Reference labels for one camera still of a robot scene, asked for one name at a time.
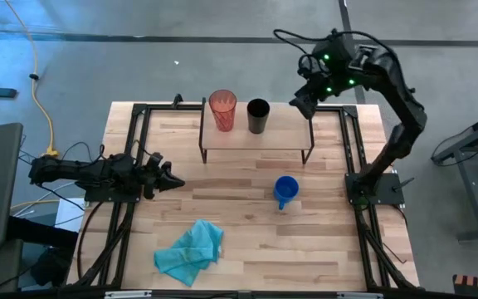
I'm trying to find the grey desk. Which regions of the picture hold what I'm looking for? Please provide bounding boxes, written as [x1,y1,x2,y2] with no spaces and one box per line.
[431,105,478,243]

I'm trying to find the white box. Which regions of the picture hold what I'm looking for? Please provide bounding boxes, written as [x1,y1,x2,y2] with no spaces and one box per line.
[55,198,86,233]

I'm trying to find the black aluminium table frame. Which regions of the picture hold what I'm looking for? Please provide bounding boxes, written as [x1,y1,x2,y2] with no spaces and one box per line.
[62,94,421,292]

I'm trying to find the wooden shelf with black legs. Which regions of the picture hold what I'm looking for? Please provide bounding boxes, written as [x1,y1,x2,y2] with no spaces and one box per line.
[198,97,315,165]

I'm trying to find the orange translucent faceted tumbler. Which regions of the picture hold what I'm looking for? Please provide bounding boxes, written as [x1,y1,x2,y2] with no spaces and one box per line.
[208,89,238,133]

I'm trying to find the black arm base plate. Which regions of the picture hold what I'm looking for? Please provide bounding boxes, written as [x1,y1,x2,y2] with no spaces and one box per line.
[344,172,406,206]
[83,182,141,204]

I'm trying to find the blue plastic mug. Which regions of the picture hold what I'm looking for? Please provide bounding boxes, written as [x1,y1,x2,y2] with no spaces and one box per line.
[273,175,300,211]

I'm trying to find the teal cloth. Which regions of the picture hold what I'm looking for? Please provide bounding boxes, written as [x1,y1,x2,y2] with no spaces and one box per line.
[153,218,225,287]

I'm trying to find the yellow cable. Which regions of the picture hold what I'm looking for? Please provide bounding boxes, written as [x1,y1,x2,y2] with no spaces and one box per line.
[4,0,61,158]

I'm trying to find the black plastic tumbler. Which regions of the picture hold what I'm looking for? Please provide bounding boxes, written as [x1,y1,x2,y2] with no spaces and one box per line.
[246,98,271,135]

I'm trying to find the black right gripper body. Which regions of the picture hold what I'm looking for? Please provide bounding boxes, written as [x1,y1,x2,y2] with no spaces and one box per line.
[299,51,342,105]

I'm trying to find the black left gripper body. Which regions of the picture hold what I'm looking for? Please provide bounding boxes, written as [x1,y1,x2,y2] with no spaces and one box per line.
[130,152,165,201]

